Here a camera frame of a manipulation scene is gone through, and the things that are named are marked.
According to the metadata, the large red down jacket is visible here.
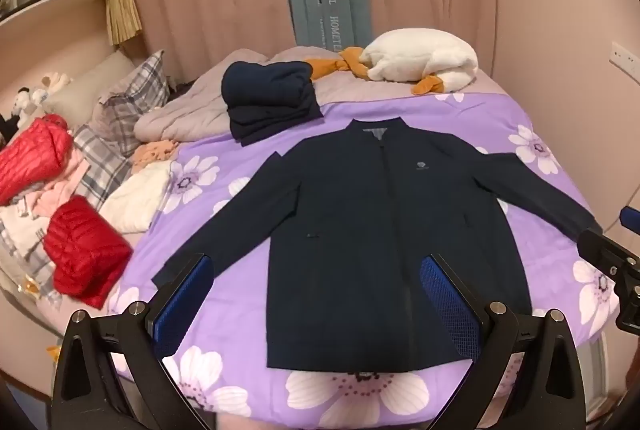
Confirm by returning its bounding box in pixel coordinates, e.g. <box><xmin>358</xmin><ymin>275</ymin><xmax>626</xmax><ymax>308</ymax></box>
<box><xmin>0</xmin><ymin>114</ymin><xmax>77</xmax><ymax>206</ymax></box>

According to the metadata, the folded navy clothes stack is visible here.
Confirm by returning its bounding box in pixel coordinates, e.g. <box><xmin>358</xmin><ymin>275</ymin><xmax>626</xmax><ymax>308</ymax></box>
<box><xmin>221</xmin><ymin>60</ymin><xmax>323</xmax><ymax>147</ymax></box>

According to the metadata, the white pillow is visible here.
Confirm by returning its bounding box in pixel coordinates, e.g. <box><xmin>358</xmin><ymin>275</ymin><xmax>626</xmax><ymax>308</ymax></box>
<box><xmin>42</xmin><ymin>50</ymin><xmax>137</xmax><ymax>122</ymax></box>

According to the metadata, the white wall socket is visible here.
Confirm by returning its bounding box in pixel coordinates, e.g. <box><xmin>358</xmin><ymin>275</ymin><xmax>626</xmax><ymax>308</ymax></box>
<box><xmin>611</xmin><ymin>41</ymin><xmax>640</xmax><ymax>79</ymax></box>

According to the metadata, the white knit sweater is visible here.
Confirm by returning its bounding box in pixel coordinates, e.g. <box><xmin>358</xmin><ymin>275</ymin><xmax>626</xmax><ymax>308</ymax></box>
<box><xmin>102</xmin><ymin>160</ymin><xmax>174</xmax><ymax>234</ymax></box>

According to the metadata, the white plush toy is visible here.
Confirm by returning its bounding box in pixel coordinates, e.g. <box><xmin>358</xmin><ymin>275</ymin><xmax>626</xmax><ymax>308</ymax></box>
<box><xmin>41</xmin><ymin>71</ymin><xmax>72</xmax><ymax>92</ymax></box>

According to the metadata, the pink garment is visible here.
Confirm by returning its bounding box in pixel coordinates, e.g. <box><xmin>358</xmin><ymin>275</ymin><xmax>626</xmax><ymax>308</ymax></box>
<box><xmin>22</xmin><ymin>147</ymin><xmax>92</xmax><ymax>220</ymax></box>

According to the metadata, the navy zip jacket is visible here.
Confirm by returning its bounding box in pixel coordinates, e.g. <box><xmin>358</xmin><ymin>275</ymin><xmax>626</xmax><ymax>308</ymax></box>
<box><xmin>151</xmin><ymin>117</ymin><xmax>603</xmax><ymax>372</ymax></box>

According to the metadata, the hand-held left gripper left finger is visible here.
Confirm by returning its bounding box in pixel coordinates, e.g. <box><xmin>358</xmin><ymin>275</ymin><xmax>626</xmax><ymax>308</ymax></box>
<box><xmin>50</xmin><ymin>253</ymin><xmax>216</xmax><ymax>430</ymax></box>

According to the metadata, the purple floral bed sheet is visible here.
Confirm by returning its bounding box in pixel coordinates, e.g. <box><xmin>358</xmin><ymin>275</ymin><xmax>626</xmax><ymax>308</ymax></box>
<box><xmin>107</xmin><ymin>90</ymin><xmax>621</xmax><ymax>430</ymax></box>

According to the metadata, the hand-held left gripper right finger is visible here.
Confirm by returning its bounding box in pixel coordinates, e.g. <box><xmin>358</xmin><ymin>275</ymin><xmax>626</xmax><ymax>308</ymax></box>
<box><xmin>419</xmin><ymin>253</ymin><xmax>588</xmax><ymax>430</ymax></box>

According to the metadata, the plaid pillow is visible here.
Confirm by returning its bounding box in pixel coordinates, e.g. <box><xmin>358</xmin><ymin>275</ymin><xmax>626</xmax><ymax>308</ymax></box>
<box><xmin>95</xmin><ymin>50</ymin><xmax>171</xmax><ymax>143</ymax></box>
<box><xmin>74</xmin><ymin>125</ymin><xmax>135</xmax><ymax>212</ymax></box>

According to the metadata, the white plush goose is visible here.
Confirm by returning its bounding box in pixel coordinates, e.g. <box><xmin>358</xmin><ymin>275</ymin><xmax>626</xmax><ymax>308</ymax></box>
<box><xmin>305</xmin><ymin>29</ymin><xmax>480</xmax><ymax>97</ymax></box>

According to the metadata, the beige fringe tassel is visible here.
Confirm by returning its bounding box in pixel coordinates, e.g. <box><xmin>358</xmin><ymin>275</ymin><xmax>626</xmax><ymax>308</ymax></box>
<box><xmin>105</xmin><ymin>0</ymin><xmax>144</xmax><ymax>46</ymax></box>

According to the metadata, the spotted dog plush toy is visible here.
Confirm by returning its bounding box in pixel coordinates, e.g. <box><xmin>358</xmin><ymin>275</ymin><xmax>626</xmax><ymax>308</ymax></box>
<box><xmin>12</xmin><ymin>86</ymin><xmax>49</xmax><ymax>122</ymax></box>

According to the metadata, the folded red down jacket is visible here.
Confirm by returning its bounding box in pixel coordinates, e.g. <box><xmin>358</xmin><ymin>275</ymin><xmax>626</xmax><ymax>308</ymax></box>
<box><xmin>42</xmin><ymin>196</ymin><xmax>134</xmax><ymax>309</ymax></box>

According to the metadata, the orange fuzzy cloth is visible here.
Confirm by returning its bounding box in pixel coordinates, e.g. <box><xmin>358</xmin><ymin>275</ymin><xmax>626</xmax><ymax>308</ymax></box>
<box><xmin>131</xmin><ymin>139</ymin><xmax>180</xmax><ymax>171</ymax></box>

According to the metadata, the pinkish grey quilt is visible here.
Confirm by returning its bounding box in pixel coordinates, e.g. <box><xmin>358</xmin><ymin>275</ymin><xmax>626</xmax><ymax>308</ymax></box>
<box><xmin>135</xmin><ymin>48</ymin><xmax>506</xmax><ymax>143</ymax></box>

